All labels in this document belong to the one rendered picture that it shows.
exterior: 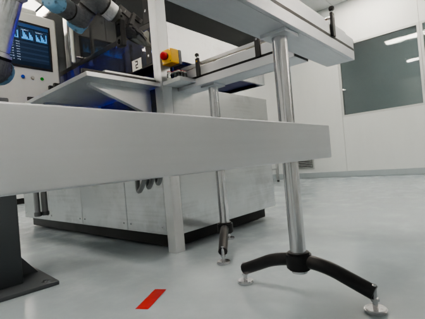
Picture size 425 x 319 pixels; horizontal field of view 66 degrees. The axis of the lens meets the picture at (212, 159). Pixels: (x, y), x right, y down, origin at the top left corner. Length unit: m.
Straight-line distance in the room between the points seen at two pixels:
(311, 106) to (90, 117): 5.86
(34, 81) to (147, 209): 1.21
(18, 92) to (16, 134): 1.98
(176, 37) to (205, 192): 0.86
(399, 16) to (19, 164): 5.90
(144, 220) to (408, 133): 4.65
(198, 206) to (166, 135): 1.23
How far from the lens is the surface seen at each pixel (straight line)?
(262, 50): 1.48
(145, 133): 0.59
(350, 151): 6.00
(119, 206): 2.08
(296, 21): 1.13
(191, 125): 0.67
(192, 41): 1.98
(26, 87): 2.49
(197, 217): 1.82
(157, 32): 1.81
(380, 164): 5.88
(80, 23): 1.54
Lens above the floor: 0.45
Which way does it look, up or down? level
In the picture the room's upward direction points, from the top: 5 degrees counter-clockwise
